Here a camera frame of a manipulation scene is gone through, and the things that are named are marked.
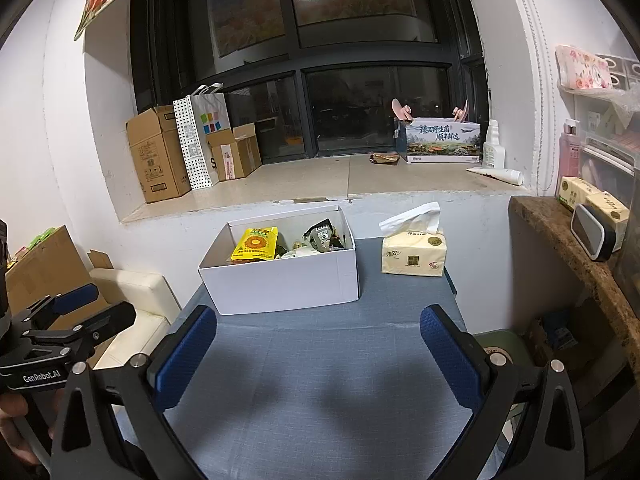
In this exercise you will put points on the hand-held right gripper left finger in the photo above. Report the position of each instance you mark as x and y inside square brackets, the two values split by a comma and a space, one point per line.
[185, 355]

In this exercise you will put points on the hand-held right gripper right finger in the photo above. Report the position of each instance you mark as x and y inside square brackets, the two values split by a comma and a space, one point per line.
[450, 355]

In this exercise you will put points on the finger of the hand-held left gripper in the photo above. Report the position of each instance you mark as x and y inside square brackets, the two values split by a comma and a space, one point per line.
[75, 297]
[107, 320]

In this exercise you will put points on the white cardboard box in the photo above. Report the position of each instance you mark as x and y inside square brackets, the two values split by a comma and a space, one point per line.
[285, 280]

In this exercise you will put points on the yellow snack packet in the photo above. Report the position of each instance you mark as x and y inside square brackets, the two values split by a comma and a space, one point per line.
[255, 245]

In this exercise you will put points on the dark snack packet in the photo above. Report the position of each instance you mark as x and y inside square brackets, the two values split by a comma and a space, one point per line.
[320, 235]

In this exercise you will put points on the person's left hand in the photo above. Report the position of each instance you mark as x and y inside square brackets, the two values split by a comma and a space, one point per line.
[15, 430]

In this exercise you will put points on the cream leather seat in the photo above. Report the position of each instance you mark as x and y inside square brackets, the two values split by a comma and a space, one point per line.
[135, 290]

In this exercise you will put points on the flat brown cardboard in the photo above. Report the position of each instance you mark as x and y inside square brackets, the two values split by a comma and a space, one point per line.
[45, 270]

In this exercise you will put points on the green chair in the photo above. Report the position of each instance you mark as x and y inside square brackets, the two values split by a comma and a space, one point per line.
[500, 350]

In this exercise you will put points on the green packets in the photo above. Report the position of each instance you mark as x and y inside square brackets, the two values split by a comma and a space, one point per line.
[40, 237]

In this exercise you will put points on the yellow tissue pack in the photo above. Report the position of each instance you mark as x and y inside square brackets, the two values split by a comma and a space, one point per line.
[612, 212]
[412, 255]
[580, 192]

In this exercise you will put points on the blue box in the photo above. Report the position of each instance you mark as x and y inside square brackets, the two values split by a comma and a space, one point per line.
[557, 335]

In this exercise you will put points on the blue grey tablecloth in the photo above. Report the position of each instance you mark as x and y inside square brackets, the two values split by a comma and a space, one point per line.
[310, 385]

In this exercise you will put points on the large brown cardboard box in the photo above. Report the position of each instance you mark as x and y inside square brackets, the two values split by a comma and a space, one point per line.
[155, 160]

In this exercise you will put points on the brown stone counter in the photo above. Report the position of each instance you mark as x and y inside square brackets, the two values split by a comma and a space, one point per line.
[545, 220]

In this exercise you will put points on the white black device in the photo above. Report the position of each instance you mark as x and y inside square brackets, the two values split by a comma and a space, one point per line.
[590, 232]

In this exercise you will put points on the white tube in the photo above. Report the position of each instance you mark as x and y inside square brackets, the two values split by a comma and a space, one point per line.
[500, 175]

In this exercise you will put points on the small cardboard box pink label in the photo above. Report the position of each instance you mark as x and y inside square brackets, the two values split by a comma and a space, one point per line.
[227, 157]

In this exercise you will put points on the brown snack packet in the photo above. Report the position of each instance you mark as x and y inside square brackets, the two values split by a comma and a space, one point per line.
[385, 158]

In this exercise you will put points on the printed landscape carton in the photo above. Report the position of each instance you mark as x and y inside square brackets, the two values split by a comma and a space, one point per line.
[442, 145]

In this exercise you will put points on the white plastic bottle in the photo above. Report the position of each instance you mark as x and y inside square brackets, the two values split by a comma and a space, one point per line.
[494, 147]

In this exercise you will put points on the small brown cardboard box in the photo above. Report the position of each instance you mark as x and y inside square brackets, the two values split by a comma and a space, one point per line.
[247, 145]

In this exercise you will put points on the white shopping bag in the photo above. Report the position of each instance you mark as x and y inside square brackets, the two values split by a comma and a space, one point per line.
[210, 110]

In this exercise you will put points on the pink bottle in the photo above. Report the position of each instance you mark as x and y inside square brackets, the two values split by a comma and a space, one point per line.
[567, 155]

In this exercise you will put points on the pink plastic item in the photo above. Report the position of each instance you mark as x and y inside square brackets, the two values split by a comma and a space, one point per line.
[460, 111]

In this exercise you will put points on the pink plastic fan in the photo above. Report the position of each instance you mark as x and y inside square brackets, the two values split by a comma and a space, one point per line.
[402, 109]

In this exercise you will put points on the clear plastic drawer unit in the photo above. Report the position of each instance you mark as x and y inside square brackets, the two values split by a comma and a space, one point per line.
[610, 160]

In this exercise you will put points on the floral pouch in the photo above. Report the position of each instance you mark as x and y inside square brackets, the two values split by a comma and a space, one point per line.
[582, 70]

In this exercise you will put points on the black window frame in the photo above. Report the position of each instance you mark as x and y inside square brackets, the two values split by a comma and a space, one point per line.
[300, 60]

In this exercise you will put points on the clear wall shelf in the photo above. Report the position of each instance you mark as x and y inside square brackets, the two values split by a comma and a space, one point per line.
[625, 77]

